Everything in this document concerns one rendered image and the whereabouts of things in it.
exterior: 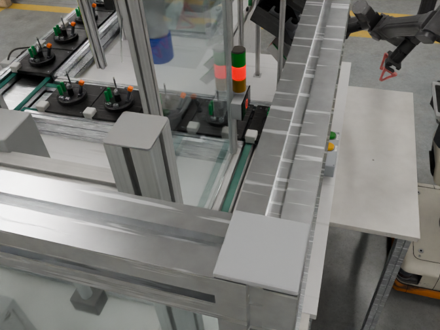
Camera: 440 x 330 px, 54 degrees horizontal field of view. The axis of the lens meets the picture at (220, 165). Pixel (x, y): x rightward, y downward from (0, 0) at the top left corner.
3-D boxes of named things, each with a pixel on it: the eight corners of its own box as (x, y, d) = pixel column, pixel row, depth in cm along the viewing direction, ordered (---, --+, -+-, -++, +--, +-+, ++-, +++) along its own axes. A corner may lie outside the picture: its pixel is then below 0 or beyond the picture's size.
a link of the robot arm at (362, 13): (380, 42, 159) (396, 23, 158) (369, 26, 151) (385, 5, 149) (357, 31, 167) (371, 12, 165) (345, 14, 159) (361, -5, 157)
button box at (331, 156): (338, 143, 182) (340, 131, 178) (332, 177, 168) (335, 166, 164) (321, 140, 184) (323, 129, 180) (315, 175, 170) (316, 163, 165)
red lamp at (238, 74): (247, 73, 149) (247, 61, 146) (243, 81, 146) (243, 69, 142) (233, 72, 150) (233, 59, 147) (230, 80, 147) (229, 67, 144)
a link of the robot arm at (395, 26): (437, 46, 121) (465, 13, 119) (423, 33, 120) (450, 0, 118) (376, 44, 163) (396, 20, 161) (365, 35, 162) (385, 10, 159)
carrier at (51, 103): (107, 90, 212) (101, 67, 203) (83, 119, 196) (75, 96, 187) (64, 84, 218) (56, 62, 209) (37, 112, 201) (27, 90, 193)
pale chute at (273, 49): (315, 81, 201) (323, 76, 197) (306, 97, 192) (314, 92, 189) (276, 35, 194) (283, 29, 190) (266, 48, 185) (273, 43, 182)
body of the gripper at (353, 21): (337, 25, 165) (356, 19, 160) (344, 14, 171) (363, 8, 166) (342, 40, 168) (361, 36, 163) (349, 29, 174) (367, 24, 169)
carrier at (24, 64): (74, 54, 239) (67, 33, 231) (50, 77, 223) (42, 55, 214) (36, 50, 245) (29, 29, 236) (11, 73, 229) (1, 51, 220)
